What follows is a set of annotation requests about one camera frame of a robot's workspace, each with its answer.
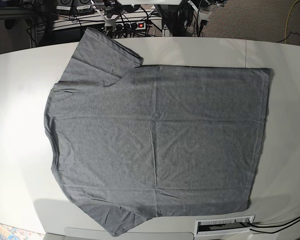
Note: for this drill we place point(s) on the grey T-shirt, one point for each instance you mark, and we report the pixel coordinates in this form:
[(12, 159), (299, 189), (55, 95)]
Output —
[(133, 142)]

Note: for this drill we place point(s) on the grey table leg column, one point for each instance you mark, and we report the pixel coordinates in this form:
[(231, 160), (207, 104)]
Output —
[(164, 20)]

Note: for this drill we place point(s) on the black power strip red switch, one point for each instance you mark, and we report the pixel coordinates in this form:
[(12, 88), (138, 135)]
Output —
[(134, 27)]

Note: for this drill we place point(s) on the white cable grommet tray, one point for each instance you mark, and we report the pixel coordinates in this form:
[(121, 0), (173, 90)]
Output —
[(223, 226)]

